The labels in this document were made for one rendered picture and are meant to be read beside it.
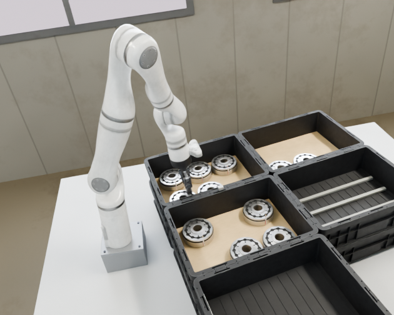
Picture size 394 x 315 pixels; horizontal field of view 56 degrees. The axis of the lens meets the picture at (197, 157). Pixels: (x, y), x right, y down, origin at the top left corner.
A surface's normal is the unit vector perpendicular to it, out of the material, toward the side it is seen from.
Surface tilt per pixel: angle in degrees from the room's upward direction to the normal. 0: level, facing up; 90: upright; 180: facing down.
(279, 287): 0
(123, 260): 90
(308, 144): 0
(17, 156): 90
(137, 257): 90
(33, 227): 0
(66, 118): 90
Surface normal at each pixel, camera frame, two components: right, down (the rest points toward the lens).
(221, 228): -0.10, -0.80
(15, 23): 0.17, 0.57
